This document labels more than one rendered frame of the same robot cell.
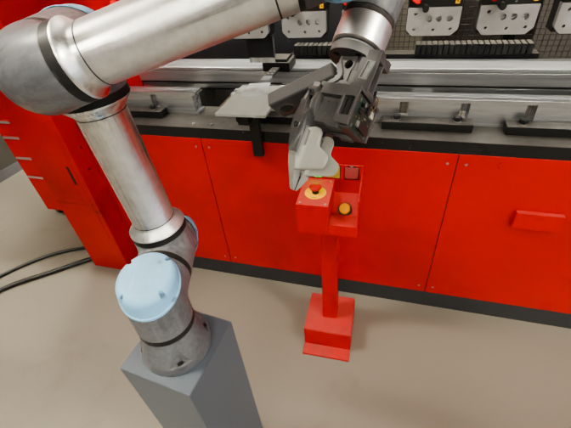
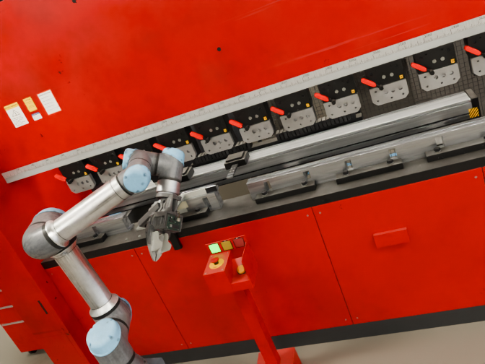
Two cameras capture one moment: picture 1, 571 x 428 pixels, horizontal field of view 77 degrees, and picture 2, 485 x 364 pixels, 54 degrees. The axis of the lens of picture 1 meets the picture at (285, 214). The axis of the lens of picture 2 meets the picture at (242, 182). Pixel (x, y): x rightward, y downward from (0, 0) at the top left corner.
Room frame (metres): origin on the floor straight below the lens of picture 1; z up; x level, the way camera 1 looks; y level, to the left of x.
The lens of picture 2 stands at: (-0.89, -0.39, 1.86)
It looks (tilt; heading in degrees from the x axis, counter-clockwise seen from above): 22 degrees down; 1
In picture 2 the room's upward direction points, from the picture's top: 23 degrees counter-clockwise
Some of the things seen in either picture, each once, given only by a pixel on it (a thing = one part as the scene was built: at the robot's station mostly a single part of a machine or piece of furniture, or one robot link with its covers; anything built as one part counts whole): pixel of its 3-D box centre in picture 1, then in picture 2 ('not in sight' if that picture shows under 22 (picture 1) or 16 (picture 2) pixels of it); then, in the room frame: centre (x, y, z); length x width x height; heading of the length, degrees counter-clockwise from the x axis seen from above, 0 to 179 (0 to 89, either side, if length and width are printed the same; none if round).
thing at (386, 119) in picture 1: (425, 123); (285, 192); (1.16, -0.53, 0.89); 0.30 x 0.05 x 0.03; 71
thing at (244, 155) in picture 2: not in sight; (234, 165); (1.46, -0.34, 1.01); 0.26 x 0.12 x 0.05; 161
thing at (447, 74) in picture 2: not in sight; (435, 65); (0.96, -1.27, 1.26); 0.15 x 0.09 x 0.17; 71
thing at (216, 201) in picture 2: not in sight; (185, 206); (1.40, -0.03, 0.92); 0.39 x 0.06 x 0.10; 71
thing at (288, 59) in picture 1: (274, 67); (177, 180); (1.57, -0.02, 1.01); 0.26 x 0.12 x 0.05; 161
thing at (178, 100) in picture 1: (149, 99); (92, 230); (1.59, 0.55, 0.92); 0.50 x 0.06 x 0.10; 71
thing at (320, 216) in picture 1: (330, 199); (229, 265); (0.96, -0.15, 0.75); 0.20 x 0.16 x 0.18; 73
